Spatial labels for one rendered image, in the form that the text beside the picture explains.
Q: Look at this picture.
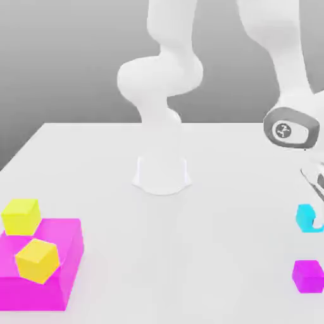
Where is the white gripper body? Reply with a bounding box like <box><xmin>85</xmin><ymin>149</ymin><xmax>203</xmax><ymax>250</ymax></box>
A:
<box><xmin>300</xmin><ymin>161</ymin><xmax>324</xmax><ymax>214</ymax></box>

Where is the small cyan cube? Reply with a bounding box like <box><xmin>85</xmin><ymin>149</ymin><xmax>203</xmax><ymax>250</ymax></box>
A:
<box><xmin>295</xmin><ymin>203</ymin><xmax>324</xmax><ymax>234</ymax></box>

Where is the small magenta cube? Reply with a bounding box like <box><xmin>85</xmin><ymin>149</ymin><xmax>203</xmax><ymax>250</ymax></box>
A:
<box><xmin>291</xmin><ymin>259</ymin><xmax>324</xmax><ymax>294</ymax></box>

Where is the small golden yellow cube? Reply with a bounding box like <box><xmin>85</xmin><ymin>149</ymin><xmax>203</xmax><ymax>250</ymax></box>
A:
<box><xmin>15</xmin><ymin>238</ymin><xmax>61</xmax><ymax>285</ymax></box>

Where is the small lime yellow cube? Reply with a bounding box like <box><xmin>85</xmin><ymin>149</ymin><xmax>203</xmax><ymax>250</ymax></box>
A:
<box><xmin>1</xmin><ymin>198</ymin><xmax>42</xmax><ymax>237</ymax></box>

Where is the large magenta box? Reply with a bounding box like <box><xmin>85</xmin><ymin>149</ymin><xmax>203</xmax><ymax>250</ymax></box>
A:
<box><xmin>0</xmin><ymin>218</ymin><xmax>85</xmax><ymax>312</ymax></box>

